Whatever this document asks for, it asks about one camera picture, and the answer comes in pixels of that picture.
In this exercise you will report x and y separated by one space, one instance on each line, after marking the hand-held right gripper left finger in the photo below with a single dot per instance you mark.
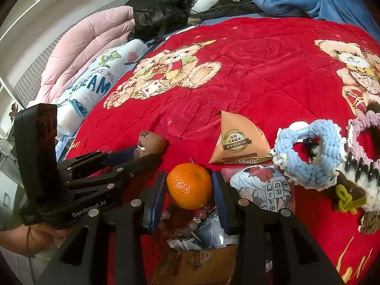
154 202

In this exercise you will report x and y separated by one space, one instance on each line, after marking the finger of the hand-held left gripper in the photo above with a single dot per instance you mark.
118 156
133 167

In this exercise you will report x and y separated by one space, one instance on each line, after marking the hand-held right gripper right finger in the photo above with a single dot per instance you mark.
221 206

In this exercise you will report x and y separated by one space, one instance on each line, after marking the brown capybara toy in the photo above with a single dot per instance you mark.
153 142

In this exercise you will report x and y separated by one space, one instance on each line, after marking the tangerine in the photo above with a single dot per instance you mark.
188 184

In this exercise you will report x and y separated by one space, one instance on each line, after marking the person's left hand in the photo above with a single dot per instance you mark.
38 239

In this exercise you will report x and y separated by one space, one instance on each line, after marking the silver foil wrapper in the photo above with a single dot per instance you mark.
207 234

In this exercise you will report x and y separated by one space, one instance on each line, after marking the anime picture badge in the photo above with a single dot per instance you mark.
261 187

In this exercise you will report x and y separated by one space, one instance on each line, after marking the orange triangular snack packet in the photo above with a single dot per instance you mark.
193 267
237 136

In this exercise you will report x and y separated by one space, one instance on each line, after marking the long white monster print pillow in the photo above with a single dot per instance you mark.
89 89

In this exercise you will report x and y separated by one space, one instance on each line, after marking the small black hair clip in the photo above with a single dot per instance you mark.
310 147

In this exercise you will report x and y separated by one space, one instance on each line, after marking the small light blue tube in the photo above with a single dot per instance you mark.
298 126

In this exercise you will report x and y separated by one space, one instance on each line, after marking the pink quilt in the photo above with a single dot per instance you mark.
83 44

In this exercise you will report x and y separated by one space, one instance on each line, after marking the brown plush with yellow knot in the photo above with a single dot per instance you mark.
346 199

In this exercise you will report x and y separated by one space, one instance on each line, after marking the blue crochet scrunchie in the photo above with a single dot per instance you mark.
326 136

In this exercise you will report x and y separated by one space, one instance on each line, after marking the red bear print blanket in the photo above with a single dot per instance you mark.
252 74

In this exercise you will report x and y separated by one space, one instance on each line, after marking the white fuzzy black hair claw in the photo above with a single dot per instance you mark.
356 172

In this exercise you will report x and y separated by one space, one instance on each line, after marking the brown crochet scrunchie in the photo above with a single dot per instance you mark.
369 222

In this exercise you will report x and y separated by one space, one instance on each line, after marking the black puffer jacket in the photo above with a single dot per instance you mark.
154 6

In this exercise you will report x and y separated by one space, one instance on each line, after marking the pink crochet scrunchie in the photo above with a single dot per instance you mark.
360 121

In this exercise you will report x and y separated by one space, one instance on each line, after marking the dark garment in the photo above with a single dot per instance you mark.
231 6

